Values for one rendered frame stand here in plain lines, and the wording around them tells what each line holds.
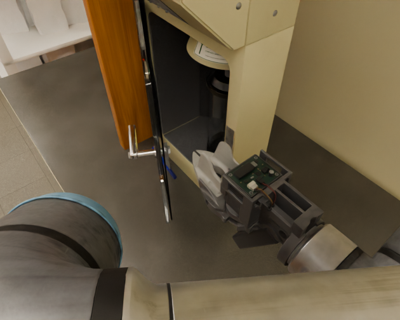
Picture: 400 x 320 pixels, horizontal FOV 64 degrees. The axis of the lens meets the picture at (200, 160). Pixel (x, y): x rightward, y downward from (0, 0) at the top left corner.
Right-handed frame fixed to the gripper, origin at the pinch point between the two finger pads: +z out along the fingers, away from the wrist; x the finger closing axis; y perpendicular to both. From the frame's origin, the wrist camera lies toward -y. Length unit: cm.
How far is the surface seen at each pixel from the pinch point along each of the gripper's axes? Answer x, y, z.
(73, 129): 5, -34, 60
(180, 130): -17.8, -26.4, 30.7
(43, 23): -15, -31, 133
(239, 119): -12.7, -1.5, 4.1
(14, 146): 23, -128, 183
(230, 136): -12.1, -6.3, 5.4
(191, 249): 0.8, -33.8, 2.4
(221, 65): -15.7, 4.4, 12.7
